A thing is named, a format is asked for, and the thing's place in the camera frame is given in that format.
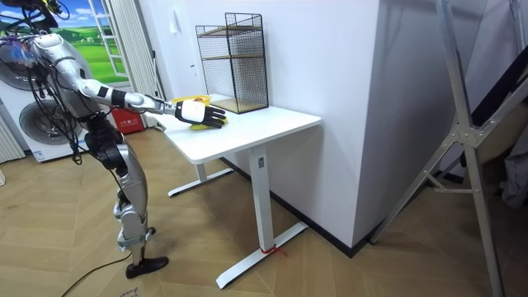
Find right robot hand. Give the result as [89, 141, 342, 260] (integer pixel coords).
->
[173, 99, 228, 130]

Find white standing desk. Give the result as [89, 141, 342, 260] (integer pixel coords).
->
[149, 93, 323, 290]

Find red box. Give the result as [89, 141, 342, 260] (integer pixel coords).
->
[110, 106, 146, 135]

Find white pleated curtain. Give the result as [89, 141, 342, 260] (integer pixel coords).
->
[107, 0, 167, 130]

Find robot legs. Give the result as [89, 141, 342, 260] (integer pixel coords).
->
[83, 114, 170, 280]

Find robot body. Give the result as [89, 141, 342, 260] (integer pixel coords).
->
[0, 0, 103, 166]

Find white washing machine tower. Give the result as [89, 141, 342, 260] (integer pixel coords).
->
[0, 36, 90, 163]

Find white ribbed panel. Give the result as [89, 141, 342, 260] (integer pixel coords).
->
[0, 114, 26, 164]

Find black wire shelf rack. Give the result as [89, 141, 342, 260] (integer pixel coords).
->
[195, 12, 270, 116]

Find landscape wall poster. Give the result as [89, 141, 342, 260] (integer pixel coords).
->
[0, 0, 130, 85]

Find red strap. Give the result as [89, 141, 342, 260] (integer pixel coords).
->
[260, 243, 288, 257]

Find cable bundle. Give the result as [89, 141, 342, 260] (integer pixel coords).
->
[0, 0, 71, 22]

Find black floor cable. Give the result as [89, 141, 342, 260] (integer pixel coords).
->
[60, 251, 133, 297]

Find silver metal frame stand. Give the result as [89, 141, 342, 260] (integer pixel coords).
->
[368, 0, 528, 297]

